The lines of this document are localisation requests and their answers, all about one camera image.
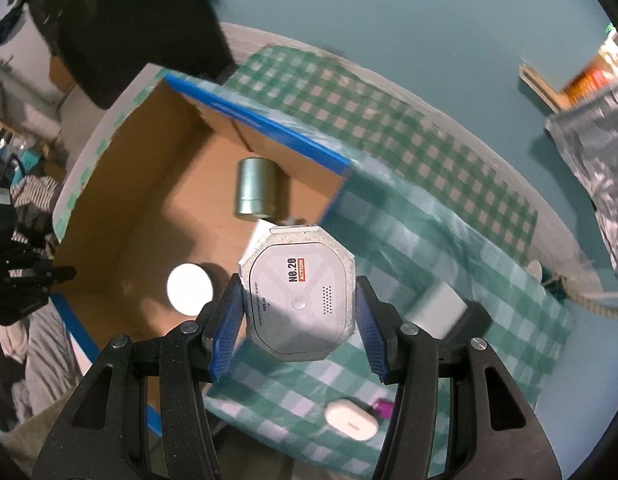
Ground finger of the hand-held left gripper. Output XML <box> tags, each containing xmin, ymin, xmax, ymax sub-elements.
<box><xmin>18</xmin><ymin>265</ymin><xmax>78</xmax><ymax>287</ymax></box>

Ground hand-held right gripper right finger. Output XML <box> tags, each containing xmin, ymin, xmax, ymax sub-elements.
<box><xmin>355</xmin><ymin>275</ymin><xmax>562</xmax><ymax>480</ymax></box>

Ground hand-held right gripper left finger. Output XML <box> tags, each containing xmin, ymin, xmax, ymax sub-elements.
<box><xmin>34</xmin><ymin>274</ymin><xmax>244</xmax><ymax>480</ymax></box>

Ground round black puck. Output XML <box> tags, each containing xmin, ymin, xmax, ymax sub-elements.
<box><xmin>166</xmin><ymin>263</ymin><xmax>216</xmax><ymax>317</ymax></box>

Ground white charger block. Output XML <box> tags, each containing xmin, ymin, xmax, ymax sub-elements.
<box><xmin>411</xmin><ymin>282</ymin><xmax>464</xmax><ymax>338</ymax></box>

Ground white octagonal device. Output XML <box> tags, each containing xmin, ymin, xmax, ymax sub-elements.
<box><xmin>238</xmin><ymin>224</ymin><xmax>358</xmax><ymax>363</ymax></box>

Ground white earbuds case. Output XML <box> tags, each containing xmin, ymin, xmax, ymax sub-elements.
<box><xmin>324</xmin><ymin>397</ymin><xmax>380</xmax><ymax>442</ymax></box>

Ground blue-rimmed cardboard box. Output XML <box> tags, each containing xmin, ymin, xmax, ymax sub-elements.
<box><xmin>51</xmin><ymin>74</ymin><xmax>352</xmax><ymax>436</ymax></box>

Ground teal round tin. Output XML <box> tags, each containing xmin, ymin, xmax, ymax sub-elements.
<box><xmin>233</xmin><ymin>157</ymin><xmax>280</xmax><ymax>221</ymax></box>

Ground grey crumpled bedding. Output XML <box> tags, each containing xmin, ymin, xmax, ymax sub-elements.
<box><xmin>0</xmin><ymin>305</ymin><xmax>84</xmax><ymax>431</ymax></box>

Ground striped cloth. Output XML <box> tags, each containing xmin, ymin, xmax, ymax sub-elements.
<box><xmin>11</xmin><ymin>176</ymin><xmax>60</xmax><ymax>241</ymax></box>

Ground green checked tablecloth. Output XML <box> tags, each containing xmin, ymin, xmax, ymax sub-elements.
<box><xmin>54</xmin><ymin>45</ymin><xmax>574</xmax><ymax>476</ymax></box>

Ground silver foil curtain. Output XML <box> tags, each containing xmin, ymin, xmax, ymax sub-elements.
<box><xmin>545</xmin><ymin>75</ymin><xmax>618</xmax><ymax>281</ymax></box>

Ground wooden shelf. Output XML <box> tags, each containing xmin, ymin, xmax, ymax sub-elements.
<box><xmin>519</xmin><ymin>62</ymin><xmax>574</xmax><ymax>113</ymax></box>

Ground orange packets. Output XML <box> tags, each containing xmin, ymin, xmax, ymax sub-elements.
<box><xmin>564</xmin><ymin>45</ymin><xmax>618</xmax><ymax>108</ymax></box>

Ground thick rope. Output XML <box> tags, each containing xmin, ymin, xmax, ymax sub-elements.
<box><xmin>554</xmin><ymin>270</ymin><xmax>618</xmax><ymax>321</ymax></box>

